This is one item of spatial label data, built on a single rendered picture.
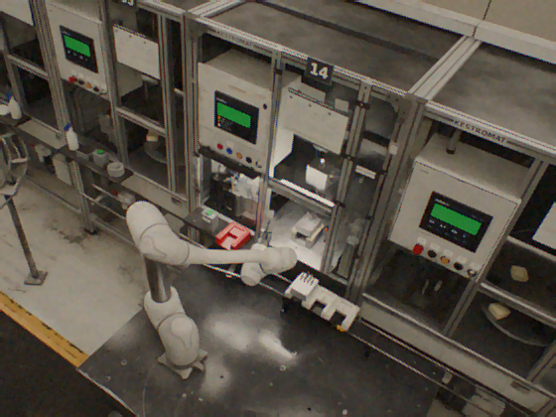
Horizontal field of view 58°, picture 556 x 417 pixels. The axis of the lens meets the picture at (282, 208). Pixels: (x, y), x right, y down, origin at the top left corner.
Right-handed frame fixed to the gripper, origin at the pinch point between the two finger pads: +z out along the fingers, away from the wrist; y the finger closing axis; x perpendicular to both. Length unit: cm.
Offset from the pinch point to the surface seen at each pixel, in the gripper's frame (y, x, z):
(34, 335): -89, 152, -45
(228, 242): -17.1, 23.9, -4.6
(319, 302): -31.3, -30.2, -23.5
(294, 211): -24.1, -4.2, 33.4
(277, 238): -22.1, -0.2, 8.1
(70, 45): 67, 122, 47
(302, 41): 86, -12, 29
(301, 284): -21.5, -20.5, -21.4
